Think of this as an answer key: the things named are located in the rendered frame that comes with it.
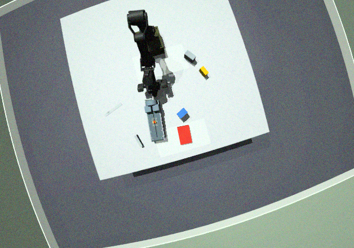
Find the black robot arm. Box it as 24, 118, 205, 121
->
127, 10, 158, 94

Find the yellow rectangular block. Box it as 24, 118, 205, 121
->
199, 66, 208, 77

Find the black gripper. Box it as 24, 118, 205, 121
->
137, 76, 168, 96

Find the red block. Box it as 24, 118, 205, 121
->
177, 125, 192, 145

